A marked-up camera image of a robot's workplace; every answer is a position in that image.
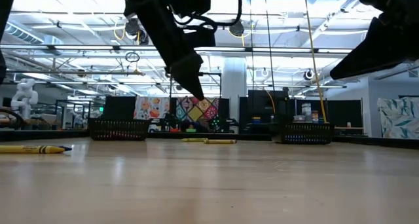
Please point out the colourful patchwork quilt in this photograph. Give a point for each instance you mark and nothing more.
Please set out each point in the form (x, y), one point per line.
(196, 111)

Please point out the blue white patterned cloth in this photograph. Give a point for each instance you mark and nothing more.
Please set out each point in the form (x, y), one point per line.
(399, 117)

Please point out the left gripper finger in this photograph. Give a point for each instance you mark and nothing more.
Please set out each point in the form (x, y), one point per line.
(190, 76)

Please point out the black metal camera stand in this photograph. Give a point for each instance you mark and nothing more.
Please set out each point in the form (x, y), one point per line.
(211, 74)

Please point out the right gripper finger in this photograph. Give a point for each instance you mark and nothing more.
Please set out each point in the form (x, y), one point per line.
(376, 50)

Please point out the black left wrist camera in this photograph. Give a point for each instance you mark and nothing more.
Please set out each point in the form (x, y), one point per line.
(190, 1)

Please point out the floral patterned cloth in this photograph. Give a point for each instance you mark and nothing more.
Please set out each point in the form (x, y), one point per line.
(150, 107)

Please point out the yellow crayon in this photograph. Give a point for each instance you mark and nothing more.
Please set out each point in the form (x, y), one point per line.
(221, 141)
(193, 139)
(29, 149)

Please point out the black plastic mesh basket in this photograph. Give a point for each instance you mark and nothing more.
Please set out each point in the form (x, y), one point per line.
(307, 134)
(118, 130)

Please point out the black square panel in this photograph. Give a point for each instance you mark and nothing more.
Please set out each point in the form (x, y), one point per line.
(119, 107)

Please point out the black partition wall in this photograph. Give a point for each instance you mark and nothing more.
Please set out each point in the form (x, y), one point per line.
(343, 112)

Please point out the small blue box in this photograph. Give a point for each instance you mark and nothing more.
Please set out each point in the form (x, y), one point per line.
(256, 120)

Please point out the white building column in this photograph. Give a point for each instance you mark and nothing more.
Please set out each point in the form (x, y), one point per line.
(234, 86)

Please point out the black cabinet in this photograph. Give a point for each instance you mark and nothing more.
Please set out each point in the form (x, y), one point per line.
(265, 106)

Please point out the black metal table frame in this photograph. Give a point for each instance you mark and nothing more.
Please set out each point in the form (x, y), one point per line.
(229, 136)

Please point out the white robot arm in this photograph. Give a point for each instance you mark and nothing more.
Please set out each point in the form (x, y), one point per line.
(24, 93)

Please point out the white canister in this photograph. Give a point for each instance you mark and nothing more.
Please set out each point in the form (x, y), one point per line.
(306, 111)

